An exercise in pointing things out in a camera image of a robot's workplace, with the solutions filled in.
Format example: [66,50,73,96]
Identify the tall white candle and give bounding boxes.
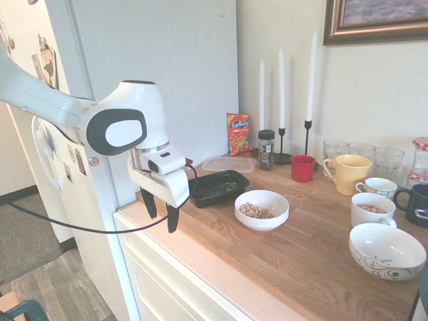
[305,29,318,122]

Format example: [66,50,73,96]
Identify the dark green C-clamp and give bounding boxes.
[0,300,47,321]

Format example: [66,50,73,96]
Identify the photo on fridge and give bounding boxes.
[37,32,60,90]

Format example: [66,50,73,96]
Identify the black plastic food box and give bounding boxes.
[188,169,251,209]

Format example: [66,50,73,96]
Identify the orange snack bag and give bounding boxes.
[226,112,255,157]

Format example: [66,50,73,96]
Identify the glass jar red checked lid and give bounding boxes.
[411,136,428,175]
[406,169,428,190]

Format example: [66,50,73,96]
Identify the white bowl swirl pattern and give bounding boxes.
[348,223,427,282]

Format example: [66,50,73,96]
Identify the clear plastic lid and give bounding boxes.
[201,156,257,174]

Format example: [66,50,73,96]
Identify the medium white candle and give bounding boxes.
[278,47,286,130]

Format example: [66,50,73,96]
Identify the large white cup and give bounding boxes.
[350,193,398,230]

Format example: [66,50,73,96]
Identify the red enamel mug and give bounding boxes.
[290,154,317,183]

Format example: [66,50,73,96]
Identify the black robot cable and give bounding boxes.
[0,160,200,235]

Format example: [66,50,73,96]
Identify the white drawer cabinet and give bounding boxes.
[112,200,302,321]

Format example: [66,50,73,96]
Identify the framed painting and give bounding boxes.
[322,0,428,46]

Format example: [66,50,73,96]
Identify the cereal pieces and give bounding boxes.
[356,203,387,214]
[237,201,276,220]

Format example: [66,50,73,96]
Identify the small fridge note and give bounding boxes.
[31,53,44,81]

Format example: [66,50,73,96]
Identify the spice jar black lid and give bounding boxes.
[257,129,276,171]

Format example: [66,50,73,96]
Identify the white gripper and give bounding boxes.
[126,146,191,234]

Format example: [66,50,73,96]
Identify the yellow ceramic mug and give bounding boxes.
[322,154,373,197]

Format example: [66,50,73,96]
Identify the scattered cereal crumbs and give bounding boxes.
[283,193,306,211]

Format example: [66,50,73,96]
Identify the plain white bowl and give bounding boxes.
[233,189,290,232]

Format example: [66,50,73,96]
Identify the short white candle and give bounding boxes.
[258,60,265,131]

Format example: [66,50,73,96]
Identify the white paper on fridge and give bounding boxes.
[35,120,56,161]

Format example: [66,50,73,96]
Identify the dark blue mug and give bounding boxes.
[393,183,428,230]

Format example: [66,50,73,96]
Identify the small white blue-patterned cup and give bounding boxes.
[354,177,399,203]

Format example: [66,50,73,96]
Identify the clear drinking glass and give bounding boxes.
[323,138,350,178]
[348,142,376,162]
[373,146,405,190]

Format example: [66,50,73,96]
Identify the arched picture fridge magnet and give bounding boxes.
[74,148,88,177]

